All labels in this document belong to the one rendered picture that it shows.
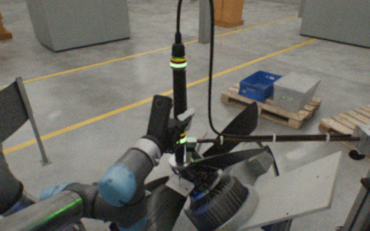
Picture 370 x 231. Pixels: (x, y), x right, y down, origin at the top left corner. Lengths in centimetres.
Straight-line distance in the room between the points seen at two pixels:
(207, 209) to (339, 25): 730
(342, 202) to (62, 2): 618
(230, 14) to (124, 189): 843
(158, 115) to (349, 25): 741
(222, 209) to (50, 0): 618
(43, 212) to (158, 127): 30
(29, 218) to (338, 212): 252
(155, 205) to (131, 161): 37
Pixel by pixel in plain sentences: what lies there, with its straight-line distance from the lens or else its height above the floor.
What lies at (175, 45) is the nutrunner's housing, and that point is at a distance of 70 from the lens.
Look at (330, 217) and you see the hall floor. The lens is 271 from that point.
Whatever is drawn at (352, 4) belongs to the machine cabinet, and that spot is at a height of 92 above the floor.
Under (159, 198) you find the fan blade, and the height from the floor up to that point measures 119.
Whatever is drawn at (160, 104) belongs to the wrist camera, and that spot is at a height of 158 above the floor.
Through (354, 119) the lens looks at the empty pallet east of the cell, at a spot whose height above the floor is 14.
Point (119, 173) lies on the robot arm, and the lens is 56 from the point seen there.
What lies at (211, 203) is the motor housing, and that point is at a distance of 98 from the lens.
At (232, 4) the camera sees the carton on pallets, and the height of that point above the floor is 66.
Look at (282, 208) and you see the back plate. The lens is 89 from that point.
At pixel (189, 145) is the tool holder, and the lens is 85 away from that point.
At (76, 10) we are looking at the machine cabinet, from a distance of 691.
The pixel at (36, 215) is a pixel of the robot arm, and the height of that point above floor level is 150.
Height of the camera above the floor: 189
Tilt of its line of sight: 30 degrees down
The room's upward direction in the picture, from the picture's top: straight up
